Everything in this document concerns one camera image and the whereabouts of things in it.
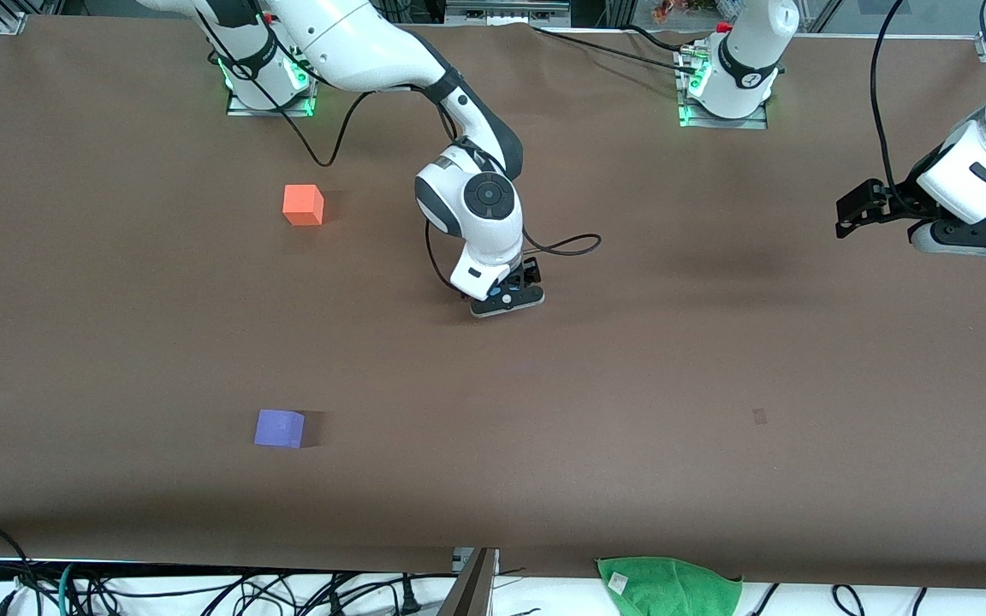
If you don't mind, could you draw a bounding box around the orange foam block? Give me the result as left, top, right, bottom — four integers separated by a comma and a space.
282, 184, 325, 227

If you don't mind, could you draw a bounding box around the purple foam block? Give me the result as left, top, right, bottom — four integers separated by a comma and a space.
254, 409, 306, 449

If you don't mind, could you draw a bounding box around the aluminium profile bar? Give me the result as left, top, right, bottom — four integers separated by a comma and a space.
437, 548, 500, 616

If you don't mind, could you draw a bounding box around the green cloth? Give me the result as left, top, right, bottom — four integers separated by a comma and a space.
596, 556, 744, 616

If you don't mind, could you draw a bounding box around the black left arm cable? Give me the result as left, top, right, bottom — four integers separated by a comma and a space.
868, 0, 913, 199

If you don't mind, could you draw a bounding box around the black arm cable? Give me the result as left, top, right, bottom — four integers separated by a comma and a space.
193, 0, 603, 296
868, 0, 913, 199

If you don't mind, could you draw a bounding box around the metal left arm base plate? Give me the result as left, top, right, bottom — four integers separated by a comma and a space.
677, 47, 769, 131

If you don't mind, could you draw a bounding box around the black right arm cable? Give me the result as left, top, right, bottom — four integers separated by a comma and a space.
193, 0, 603, 296

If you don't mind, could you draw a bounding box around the black table cable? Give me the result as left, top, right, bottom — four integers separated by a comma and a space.
532, 24, 699, 74

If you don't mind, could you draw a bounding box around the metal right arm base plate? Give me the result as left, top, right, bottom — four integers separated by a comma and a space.
226, 43, 319, 118

